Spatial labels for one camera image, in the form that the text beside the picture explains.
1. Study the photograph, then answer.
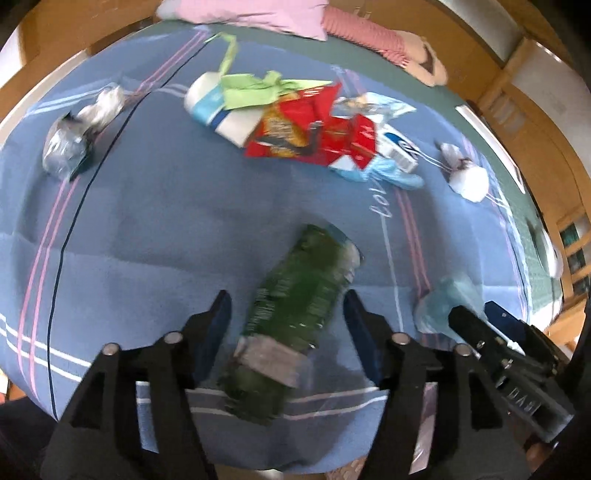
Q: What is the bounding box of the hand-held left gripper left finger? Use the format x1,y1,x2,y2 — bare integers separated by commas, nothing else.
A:
39,290,232,480

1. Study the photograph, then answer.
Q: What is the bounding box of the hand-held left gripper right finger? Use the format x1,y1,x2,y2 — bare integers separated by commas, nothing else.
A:
342,288,529,480

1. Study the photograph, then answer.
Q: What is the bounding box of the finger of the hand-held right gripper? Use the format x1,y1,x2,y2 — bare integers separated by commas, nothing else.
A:
484,300,533,343
449,305,509,371

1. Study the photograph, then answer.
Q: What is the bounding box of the light blue plastic wrapper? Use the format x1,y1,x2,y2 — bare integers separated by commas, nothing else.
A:
413,272,485,335

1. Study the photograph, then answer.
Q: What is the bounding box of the green snack tube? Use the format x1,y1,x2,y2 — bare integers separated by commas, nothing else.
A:
217,224,363,425

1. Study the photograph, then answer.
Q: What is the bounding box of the white round device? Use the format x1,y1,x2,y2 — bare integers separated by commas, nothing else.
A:
526,222,565,280

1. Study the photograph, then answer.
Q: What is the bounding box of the blue striped blanket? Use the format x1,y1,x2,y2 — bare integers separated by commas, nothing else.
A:
0,21,536,474

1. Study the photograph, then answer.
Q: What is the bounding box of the light blue crumpled plastic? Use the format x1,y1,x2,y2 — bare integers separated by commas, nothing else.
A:
332,154,424,190

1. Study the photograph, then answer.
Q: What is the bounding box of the long white flat bar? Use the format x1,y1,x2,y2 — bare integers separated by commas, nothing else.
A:
455,104,527,195

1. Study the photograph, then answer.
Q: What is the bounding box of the white barcode box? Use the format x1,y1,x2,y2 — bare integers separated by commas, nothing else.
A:
376,127,421,174

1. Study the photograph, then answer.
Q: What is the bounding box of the red snack bag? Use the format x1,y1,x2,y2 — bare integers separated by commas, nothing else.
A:
244,83,384,172

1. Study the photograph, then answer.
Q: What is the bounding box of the clear blue-printed plastic packet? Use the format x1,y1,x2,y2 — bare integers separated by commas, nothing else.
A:
332,91,416,125

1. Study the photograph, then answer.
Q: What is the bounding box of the white blue paper cup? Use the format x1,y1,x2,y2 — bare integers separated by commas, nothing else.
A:
184,71,259,148

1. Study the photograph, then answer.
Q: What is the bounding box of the silver foil packet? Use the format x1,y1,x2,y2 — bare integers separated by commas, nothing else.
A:
42,111,95,182

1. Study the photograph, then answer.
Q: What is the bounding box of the light green paper wrapper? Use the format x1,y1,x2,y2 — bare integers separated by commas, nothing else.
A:
216,33,334,112

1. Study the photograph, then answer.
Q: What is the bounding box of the red striped plush doll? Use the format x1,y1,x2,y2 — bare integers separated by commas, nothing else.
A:
321,7,448,88

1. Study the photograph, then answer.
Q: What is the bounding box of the pink pillow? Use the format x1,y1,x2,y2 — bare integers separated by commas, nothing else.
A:
157,0,331,42

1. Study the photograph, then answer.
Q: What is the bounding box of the wooden headboard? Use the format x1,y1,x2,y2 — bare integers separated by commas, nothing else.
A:
0,0,162,93

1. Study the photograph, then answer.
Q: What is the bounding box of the wooden bed side frame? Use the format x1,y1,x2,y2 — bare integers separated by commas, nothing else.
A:
475,37,591,352

